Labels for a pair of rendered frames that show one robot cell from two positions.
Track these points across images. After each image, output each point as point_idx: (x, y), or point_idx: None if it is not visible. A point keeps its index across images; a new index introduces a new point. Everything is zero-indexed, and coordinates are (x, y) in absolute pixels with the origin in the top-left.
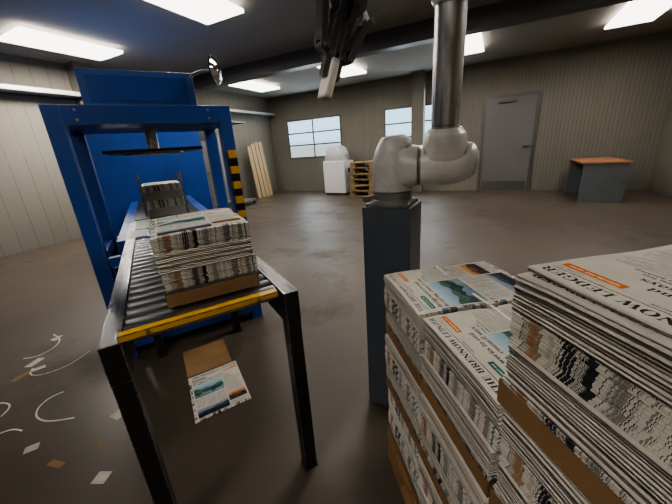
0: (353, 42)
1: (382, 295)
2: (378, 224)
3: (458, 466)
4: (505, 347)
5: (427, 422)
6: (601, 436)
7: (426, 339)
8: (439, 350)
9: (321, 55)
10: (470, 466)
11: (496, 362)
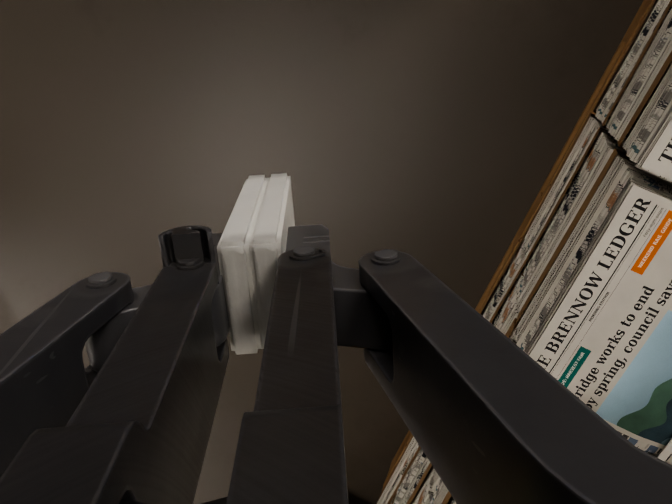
0: (427, 413)
1: None
2: None
3: (545, 257)
4: (649, 349)
5: (588, 173)
6: None
7: (622, 189)
8: (591, 243)
9: (166, 260)
10: (533, 290)
11: (592, 355)
